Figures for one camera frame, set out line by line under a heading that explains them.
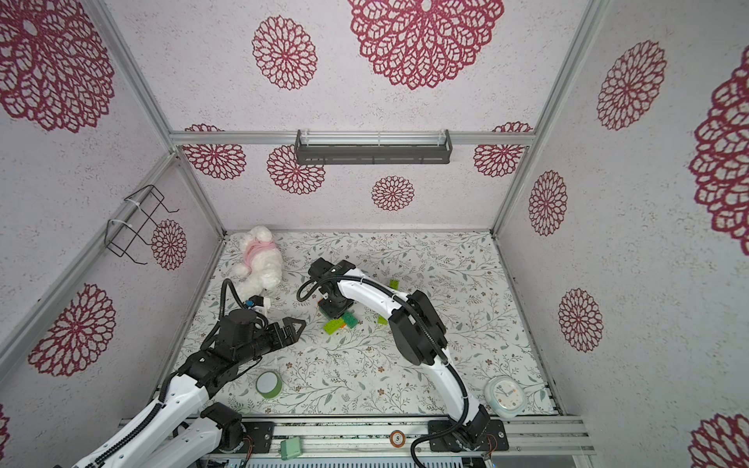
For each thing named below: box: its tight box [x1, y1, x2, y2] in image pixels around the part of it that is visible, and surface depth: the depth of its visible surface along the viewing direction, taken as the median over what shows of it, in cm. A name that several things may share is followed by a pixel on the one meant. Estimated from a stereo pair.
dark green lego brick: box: [342, 311, 358, 329], surface depth 94 cm
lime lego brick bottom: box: [323, 317, 345, 336], surface depth 93 cm
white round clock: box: [484, 375, 528, 420], surface depth 80 cm
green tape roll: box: [255, 370, 283, 399], surface depth 80 cm
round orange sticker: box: [389, 429, 406, 449], surface depth 75 cm
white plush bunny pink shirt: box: [229, 225, 283, 312], surface depth 105 cm
